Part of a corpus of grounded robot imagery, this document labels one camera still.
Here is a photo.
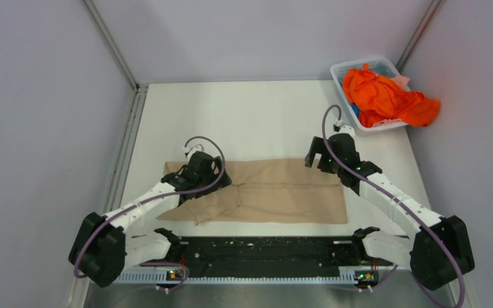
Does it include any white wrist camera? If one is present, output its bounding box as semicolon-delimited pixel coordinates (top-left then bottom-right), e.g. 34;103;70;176
333;121;356;137
183;144;205;160

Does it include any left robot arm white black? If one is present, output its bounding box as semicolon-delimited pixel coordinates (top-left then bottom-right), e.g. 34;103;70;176
68;150;232;287

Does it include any orange t shirt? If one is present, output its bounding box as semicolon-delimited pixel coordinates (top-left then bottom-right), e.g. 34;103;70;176
349;76;441;127

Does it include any beige t shirt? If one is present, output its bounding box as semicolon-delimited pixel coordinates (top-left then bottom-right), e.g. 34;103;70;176
158;158;348;225

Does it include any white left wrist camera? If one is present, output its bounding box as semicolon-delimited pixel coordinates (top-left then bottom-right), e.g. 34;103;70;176
183;144;205;160

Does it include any aluminium frame rail left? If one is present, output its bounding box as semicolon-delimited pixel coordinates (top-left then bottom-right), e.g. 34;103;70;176
64;84;149;307

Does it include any white plastic laundry basket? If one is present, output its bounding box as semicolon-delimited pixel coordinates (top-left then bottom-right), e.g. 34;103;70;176
330;56;410;135

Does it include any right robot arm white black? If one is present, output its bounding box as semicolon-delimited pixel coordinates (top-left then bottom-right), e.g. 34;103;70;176
305;132;475;291

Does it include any blue garment in basket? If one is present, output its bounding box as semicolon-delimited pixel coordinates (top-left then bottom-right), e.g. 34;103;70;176
349;104;360;120

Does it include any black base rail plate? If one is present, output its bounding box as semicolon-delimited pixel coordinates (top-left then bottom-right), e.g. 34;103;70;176
160;236;390;279

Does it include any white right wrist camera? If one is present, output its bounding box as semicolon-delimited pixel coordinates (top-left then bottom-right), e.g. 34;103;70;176
333;121;356;137

